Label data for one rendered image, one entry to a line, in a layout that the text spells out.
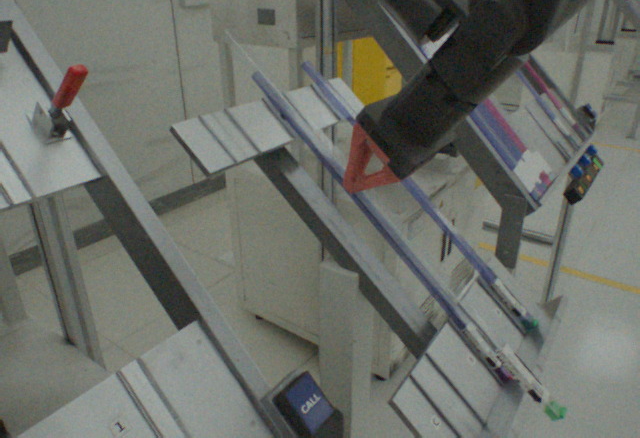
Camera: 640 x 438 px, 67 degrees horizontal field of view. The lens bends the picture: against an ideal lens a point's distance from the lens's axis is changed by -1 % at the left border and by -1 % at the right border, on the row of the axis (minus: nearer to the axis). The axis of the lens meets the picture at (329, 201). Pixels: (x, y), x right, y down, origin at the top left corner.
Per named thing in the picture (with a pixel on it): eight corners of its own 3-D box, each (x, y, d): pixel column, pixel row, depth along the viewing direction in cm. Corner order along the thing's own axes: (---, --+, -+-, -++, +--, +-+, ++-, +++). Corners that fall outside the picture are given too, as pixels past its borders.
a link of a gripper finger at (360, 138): (312, 169, 48) (369, 105, 42) (350, 150, 54) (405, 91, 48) (357, 222, 47) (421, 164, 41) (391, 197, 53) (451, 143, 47)
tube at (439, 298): (506, 376, 61) (513, 373, 60) (503, 383, 59) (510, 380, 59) (257, 76, 67) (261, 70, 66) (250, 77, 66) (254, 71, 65)
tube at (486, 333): (554, 412, 47) (564, 409, 46) (551, 422, 46) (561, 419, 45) (229, 36, 53) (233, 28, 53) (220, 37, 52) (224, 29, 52)
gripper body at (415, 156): (349, 121, 41) (404, 56, 37) (402, 99, 49) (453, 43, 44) (399, 179, 41) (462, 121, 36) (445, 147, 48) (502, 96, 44)
